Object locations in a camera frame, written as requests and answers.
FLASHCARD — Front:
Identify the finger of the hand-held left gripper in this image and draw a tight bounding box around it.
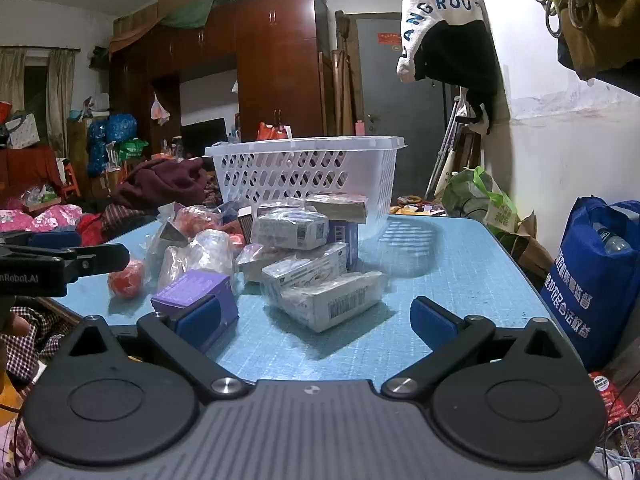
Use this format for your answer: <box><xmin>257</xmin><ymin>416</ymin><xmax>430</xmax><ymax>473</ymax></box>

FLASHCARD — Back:
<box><xmin>62</xmin><ymin>243</ymin><xmax>130</xmax><ymax>282</ymax></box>
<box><xmin>0</xmin><ymin>230</ymin><xmax>82</xmax><ymax>250</ymax></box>

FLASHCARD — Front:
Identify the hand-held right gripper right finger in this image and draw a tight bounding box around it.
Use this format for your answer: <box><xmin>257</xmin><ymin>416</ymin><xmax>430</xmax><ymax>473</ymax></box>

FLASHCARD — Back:
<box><xmin>380</xmin><ymin>296</ymin><xmax>583</xmax><ymax>402</ymax></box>

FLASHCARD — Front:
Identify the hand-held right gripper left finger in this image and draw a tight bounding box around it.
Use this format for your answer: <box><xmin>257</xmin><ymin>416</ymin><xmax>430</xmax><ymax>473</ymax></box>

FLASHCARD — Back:
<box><xmin>52</xmin><ymin>296</ymin><xmax>251</xmax><ymax>403</ymax></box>

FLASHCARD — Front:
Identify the clear bag with white content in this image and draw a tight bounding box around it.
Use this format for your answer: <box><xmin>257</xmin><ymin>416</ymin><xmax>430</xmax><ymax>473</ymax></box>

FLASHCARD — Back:
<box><xmin>157</xmin><ymin>229</ymin><xmax>237</xmax><ymax>292</ymax></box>

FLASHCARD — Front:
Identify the white plastic basket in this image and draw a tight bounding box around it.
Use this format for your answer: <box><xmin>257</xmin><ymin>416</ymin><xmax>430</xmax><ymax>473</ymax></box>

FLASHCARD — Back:
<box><xmin>204</xmin><ymin>136</ymin><xmax>408</xmax><ymax>226</ymax></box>

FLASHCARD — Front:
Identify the pink floral blanket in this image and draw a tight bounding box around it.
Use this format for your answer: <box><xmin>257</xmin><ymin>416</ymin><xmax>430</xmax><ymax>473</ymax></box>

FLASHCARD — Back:
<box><xmin>0</xmin><ymin>204</ymin><xmax>84</xmax><ymax>234</ymax></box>

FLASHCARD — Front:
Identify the purple box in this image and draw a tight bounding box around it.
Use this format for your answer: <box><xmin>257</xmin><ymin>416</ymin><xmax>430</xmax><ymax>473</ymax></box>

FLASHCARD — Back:
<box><xmin>151</xmin><ymin>269</ymin><xmax>240</xmax><ymax>353</ymax></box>

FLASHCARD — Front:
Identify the red round wrapped item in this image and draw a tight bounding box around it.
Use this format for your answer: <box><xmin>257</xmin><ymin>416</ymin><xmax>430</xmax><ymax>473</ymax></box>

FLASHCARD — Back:
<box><xmin>108</xmin><ymin>260</ymin><xmax>146</xmax><ymax>297</ymax></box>

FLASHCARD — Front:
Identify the blue grid table mat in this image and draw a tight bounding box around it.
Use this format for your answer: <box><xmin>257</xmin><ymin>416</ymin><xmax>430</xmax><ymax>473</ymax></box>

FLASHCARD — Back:
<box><xmin>47</xmin><ymin>212</ymin><xmax>556</xmax><ymax>382</ymax></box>

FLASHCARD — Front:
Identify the checked cloth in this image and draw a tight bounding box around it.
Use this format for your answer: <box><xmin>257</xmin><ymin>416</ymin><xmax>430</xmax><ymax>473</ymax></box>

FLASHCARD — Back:
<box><xmin>0</xmin><ymin>304</ymin><xmax>77</xmax><ymax>387</ymax></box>

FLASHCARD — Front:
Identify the red covered cabinet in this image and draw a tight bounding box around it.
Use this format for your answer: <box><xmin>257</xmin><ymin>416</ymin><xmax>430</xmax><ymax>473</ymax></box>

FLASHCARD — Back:
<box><xmin>0</xmin><ymin>146</ymin><xmax>62</xmax><ymax>197</ymax></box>

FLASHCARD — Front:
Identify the grey wrapped box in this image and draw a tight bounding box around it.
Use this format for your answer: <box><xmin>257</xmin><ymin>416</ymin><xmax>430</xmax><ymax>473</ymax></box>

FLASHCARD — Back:
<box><xmin>236</xmin><ymin>243</ymin><xmax>282</xmax><ymax>284</ymax></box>

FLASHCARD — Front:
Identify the white box in plastic wrap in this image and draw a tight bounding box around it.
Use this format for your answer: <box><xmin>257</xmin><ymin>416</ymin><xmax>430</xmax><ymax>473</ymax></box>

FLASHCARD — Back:
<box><xmin>279</xmin><ymin>271</ymin><xmax>387</xmax><ymax>334</ymax></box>

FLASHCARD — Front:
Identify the small black white box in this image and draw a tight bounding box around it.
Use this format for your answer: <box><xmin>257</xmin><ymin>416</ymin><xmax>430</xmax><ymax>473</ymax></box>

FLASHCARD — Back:
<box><xmin>234</xmin><ymin>207</ymin><xmax>259</xmax><ymax>247</ymax></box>

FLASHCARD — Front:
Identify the printed gift bag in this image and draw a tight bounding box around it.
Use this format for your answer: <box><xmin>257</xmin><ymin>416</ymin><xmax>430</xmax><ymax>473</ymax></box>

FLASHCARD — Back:
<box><xmin>4</xmin><ymin>112</ymin><xmax>40</xmax><ymax>150</ymax></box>

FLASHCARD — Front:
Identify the blue box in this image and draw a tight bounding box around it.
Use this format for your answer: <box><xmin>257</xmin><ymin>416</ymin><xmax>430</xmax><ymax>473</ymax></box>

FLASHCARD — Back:
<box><xmin>327</xmin><ymin>217</ymin><xmax>362</xmax><ymax>272</ymax></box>

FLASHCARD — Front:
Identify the blue plastic bag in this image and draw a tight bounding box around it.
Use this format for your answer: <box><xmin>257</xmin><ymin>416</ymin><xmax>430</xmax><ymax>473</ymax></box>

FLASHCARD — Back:
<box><xmin>87</xmin><ymin>113</ymin><xmax>137</xmax><ymax>177</ymax></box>

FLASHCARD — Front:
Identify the white long box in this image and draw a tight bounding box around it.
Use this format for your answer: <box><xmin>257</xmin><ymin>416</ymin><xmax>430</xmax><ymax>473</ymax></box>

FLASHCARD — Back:
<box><xmin>261</xmin><ymin>242</ymin><xmax>350</xmax><ymax>297</ymax></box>

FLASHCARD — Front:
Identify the green shopping bag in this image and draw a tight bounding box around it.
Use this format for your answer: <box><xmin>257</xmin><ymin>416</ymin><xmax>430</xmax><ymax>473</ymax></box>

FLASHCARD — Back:
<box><xmin>442</xmin><ymin>166</ymin><xmax>522</xmax><ymax>234</ymax></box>

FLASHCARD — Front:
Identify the white cardboard box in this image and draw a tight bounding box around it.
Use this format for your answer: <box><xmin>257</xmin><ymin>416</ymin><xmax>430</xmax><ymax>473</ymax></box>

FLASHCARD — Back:
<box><xmin>251</xmin><ymin>208</ymin><xmax>330</xmax><ymax>252</ymax></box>

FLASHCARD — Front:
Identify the beige curtain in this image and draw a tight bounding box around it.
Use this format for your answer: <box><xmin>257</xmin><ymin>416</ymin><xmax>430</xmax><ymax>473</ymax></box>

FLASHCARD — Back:
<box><xmin>0</xmin><ymin>46</ymin><xmax>77</xmax><ymax>158</ymax></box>

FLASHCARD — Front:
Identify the grey brown flat box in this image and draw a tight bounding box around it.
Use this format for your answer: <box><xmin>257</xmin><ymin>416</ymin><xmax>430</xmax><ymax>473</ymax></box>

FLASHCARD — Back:
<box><xmin>305</xmin><ymin>194</ymin><xmax>369</xmax><ymax>224</ymax></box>

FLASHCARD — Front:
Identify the blue tote bag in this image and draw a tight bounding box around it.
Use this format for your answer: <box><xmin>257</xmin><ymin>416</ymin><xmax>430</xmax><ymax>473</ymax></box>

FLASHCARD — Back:
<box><xmin>541</xmin><ymin>196</ymin><xmax>640</xmax><ymax>372</ymax></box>

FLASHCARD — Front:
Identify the small hanging plastic bag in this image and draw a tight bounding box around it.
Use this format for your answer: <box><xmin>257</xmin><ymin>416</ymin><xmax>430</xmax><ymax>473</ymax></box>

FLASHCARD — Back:
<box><xmin>150</xmin><ymin>92</ymin><xmax>171</xmax><ymax>127</ymax></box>

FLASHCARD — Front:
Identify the black monitor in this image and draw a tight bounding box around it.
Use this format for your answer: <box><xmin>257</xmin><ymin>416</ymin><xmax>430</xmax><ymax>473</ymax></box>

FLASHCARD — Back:
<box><xmin>181</xmin><ymin>118</ymin><xmax>229</xmax><ymax>159</ymax></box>

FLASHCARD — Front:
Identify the red packet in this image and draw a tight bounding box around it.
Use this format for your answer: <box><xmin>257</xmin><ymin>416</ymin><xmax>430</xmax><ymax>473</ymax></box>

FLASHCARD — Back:
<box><xmin>587</xmin><ymin>370</ymin><xmax>640</xmax><ymax>427</ymax></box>

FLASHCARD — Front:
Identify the orange white hanging bag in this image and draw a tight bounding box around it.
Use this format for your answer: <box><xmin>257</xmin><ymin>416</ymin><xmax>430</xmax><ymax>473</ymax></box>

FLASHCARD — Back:
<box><xmin>257</xmin><ymin>122</ymin><xmax>294</xmax><ymax>141</ymax></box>

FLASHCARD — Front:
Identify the grey door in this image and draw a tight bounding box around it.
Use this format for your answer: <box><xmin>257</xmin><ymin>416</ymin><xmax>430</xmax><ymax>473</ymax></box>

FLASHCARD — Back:
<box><xmin>344</xmin><ymin>10</ymin><xmax>452</xmax><ymax>197</ymax></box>

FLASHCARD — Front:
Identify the brown wooden wardrobe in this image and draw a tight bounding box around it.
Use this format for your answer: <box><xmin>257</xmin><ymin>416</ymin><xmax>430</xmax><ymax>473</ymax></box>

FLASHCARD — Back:
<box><xmin>109</xmin><ymin>0</ymin><xmax>332</xmax><ymax>161</ymax></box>

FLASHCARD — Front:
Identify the green cloth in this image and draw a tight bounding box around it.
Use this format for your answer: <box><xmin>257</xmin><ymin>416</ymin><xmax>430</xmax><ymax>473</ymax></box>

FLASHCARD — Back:
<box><xmin>160</xmin><ymin>0</ymin><xmax>282</xmax><ymax>29</ymax></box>

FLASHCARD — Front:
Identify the white black hanging jacket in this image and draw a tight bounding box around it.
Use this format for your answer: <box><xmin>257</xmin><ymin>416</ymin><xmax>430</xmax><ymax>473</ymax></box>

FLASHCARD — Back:
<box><xmin>396</xmin><ymin>0</ymin><xmax>504</xmax><ymax>136</ymax></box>

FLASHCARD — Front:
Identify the olive hanging bag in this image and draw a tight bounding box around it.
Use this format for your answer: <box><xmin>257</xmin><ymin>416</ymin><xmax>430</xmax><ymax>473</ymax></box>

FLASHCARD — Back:
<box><xmin>555</xmin><ymin>0</ymin><xmax>640</xmax><ymax>82</ymax></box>

